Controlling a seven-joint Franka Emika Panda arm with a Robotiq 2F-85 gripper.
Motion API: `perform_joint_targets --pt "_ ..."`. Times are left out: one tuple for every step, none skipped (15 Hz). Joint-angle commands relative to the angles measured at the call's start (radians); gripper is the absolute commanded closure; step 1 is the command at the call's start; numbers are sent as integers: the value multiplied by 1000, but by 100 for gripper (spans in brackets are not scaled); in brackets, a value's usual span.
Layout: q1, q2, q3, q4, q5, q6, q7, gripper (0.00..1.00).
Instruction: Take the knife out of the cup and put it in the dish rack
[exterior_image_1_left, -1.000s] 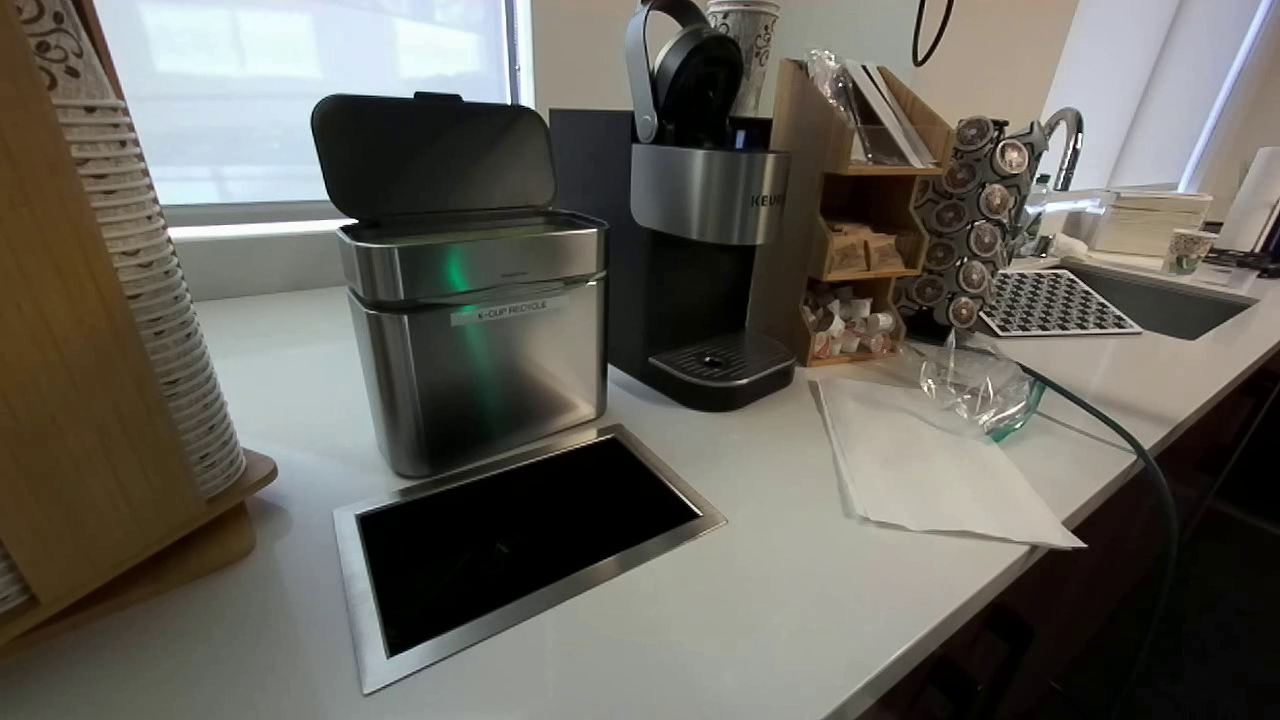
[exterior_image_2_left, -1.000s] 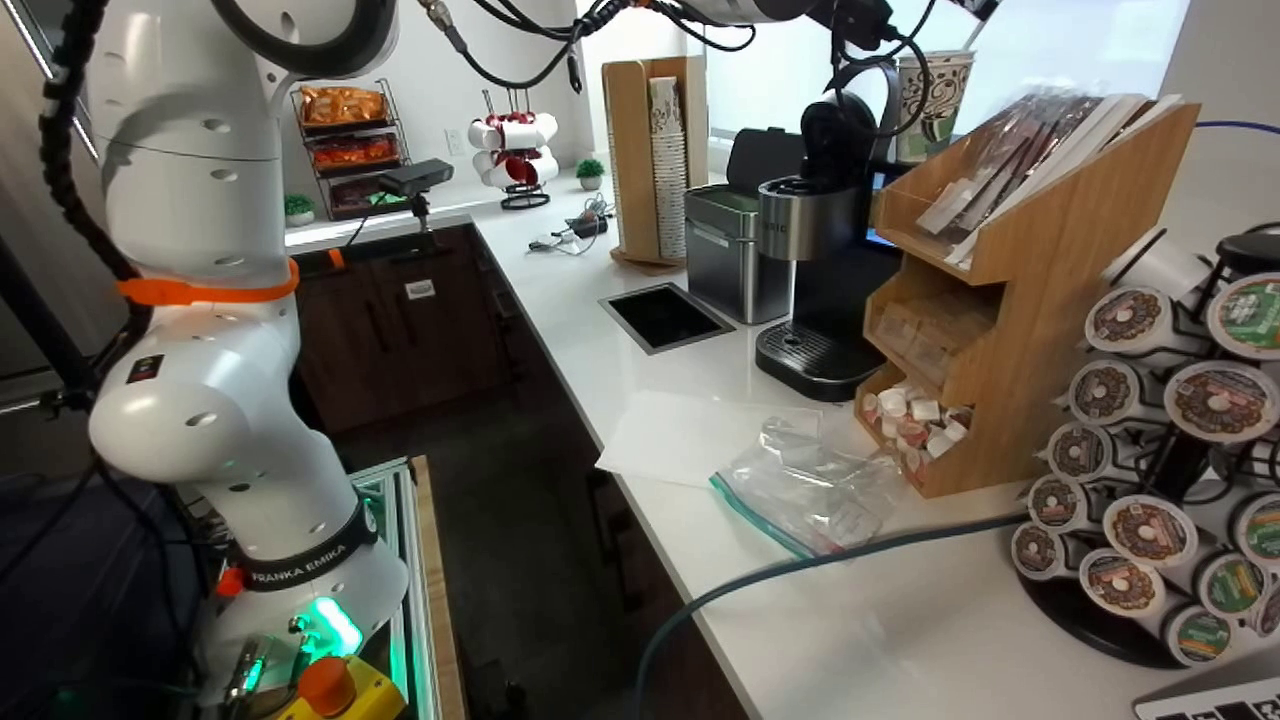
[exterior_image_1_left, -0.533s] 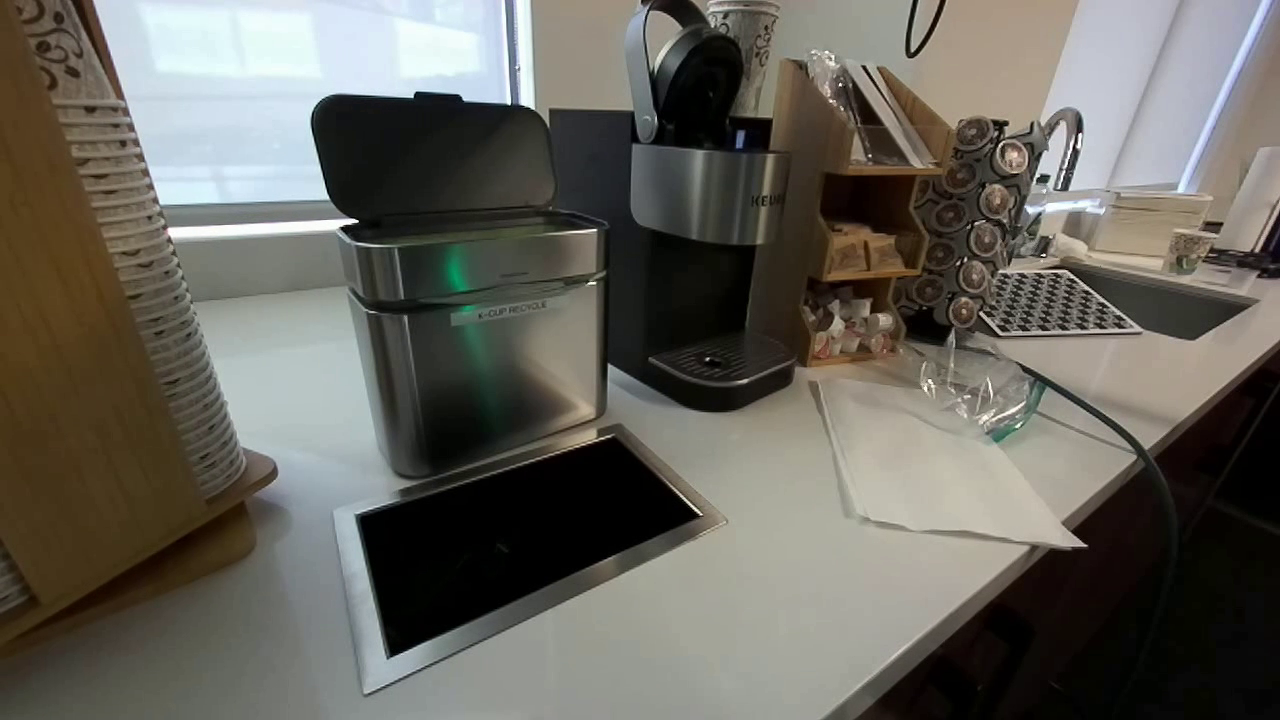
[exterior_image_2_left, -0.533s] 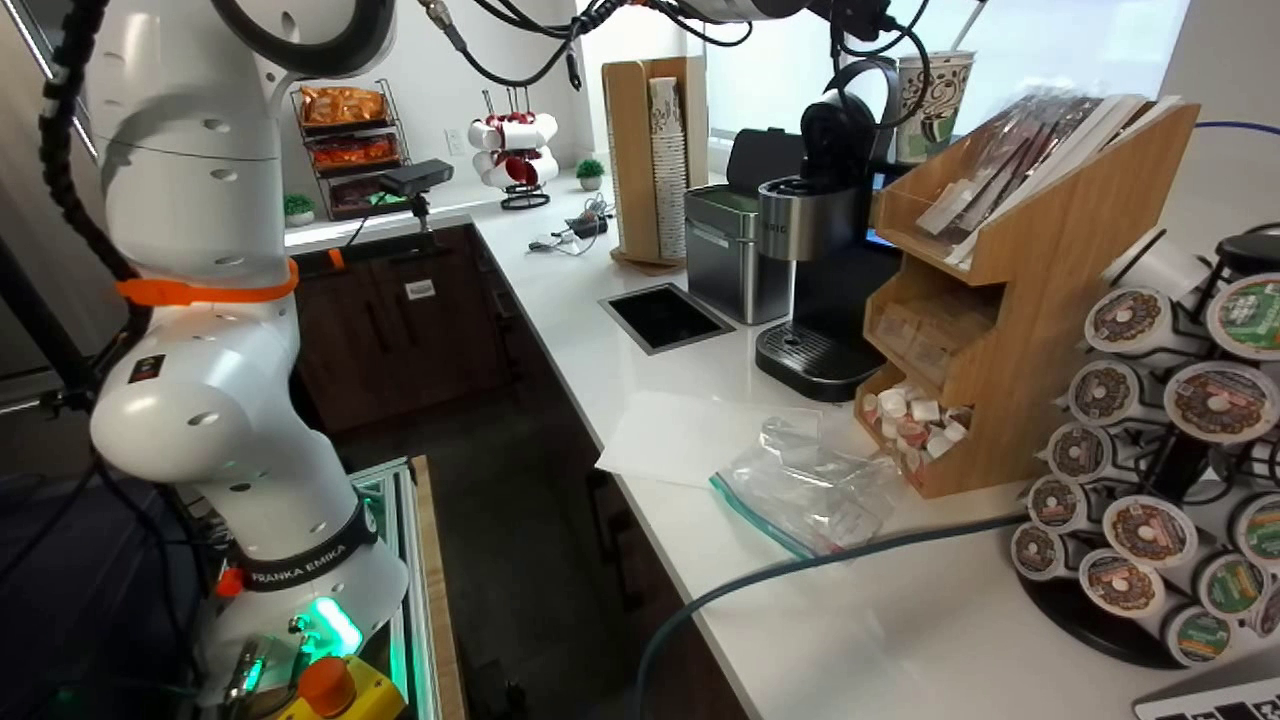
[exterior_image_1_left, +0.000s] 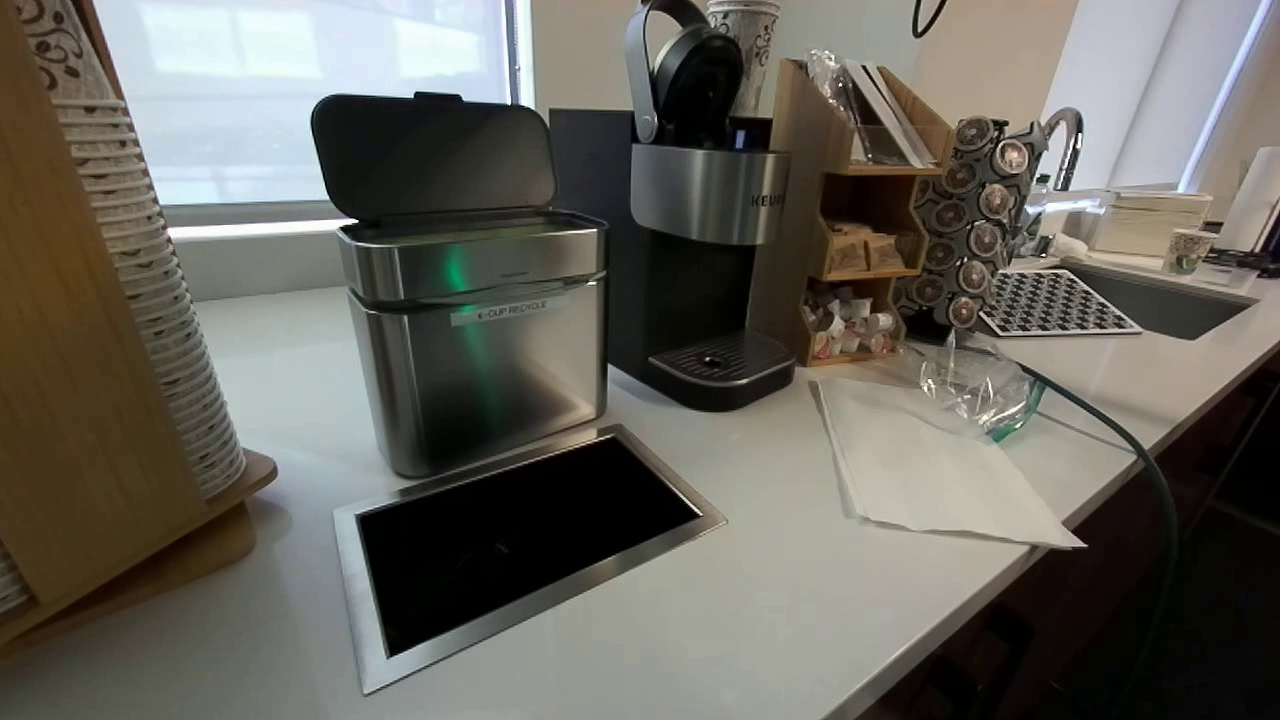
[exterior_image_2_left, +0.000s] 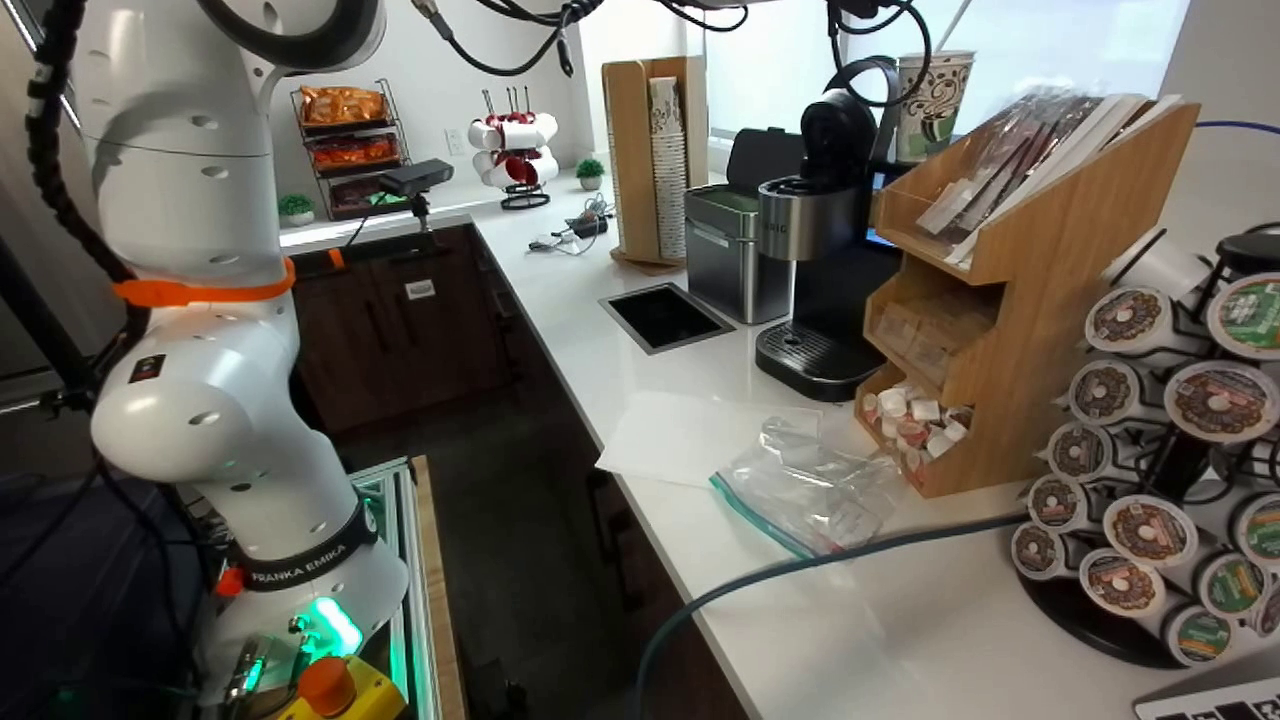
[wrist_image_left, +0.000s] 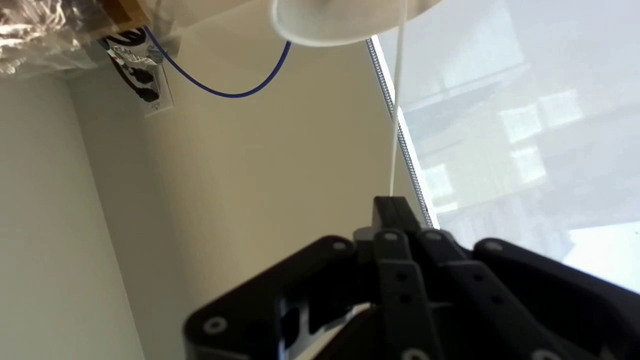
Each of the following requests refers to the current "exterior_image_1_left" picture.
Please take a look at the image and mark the steel counter trash opening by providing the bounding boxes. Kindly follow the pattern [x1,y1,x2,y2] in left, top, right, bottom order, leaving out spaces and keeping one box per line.
[329,418,721,701]

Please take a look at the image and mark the chrome faucet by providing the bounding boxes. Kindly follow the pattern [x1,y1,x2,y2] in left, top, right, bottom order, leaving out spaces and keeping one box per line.
[1029,102,1091,198]

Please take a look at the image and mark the wooden condiment organizer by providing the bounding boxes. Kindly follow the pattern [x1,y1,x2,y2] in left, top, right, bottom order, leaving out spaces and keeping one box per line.
[767,55,959,369]

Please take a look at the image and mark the wooden cup dispenser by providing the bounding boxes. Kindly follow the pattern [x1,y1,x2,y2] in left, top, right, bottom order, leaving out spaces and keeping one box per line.
[0,0,282,652]

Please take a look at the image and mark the patterned drying mat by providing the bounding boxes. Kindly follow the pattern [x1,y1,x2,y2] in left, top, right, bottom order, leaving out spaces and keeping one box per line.
[978,263,1147,344]

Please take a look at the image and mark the white creamer cups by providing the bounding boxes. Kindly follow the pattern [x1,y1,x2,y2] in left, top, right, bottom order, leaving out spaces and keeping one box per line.
[801,288,911,361]

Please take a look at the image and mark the white paper napkin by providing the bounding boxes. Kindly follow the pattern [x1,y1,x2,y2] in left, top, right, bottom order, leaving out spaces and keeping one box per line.
[810,375,1089,554]

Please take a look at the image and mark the stack of paper cups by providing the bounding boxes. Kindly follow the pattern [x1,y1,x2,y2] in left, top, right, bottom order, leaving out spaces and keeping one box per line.
[11,0,252,504]

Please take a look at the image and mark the stainless steel compost bin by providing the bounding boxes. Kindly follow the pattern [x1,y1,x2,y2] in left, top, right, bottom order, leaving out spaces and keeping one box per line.
[307,89,611,484]

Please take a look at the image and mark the grey power cable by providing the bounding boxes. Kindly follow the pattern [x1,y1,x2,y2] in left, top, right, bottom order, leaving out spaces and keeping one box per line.
[1009,357,1190,720]

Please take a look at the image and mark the brown sugar packets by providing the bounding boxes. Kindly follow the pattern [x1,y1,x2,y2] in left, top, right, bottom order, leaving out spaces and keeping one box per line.
[818,214,909,281]

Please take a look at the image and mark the black pod coffee machine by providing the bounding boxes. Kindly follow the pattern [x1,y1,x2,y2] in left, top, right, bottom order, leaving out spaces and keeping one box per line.
[549,0,806,414]

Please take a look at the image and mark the black coffee pod carousel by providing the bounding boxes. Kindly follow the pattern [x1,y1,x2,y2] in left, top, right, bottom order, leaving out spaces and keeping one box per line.
[894,110,1045,337]

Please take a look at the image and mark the steel sink basin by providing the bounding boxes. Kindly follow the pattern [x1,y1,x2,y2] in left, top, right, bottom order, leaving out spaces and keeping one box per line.
[1060,255,1262,344]

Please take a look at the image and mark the clear-wrapped cutlery packs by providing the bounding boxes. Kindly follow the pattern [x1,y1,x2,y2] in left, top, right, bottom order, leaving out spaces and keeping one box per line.
[806,46,942,170]

